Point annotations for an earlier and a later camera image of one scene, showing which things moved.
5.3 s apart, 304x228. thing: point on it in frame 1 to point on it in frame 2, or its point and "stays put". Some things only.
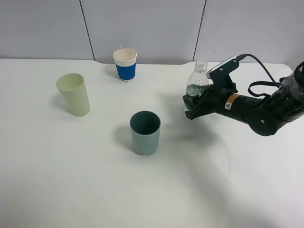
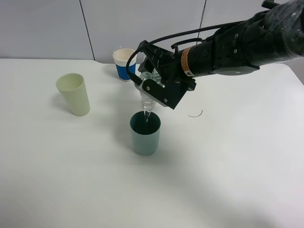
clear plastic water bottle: x=196 y=82 to x=148 y=102
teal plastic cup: x=145 y=128 stays put
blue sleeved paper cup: x=125 y=59 stays put
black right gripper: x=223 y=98 to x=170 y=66
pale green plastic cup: x=73 y=86 stays put
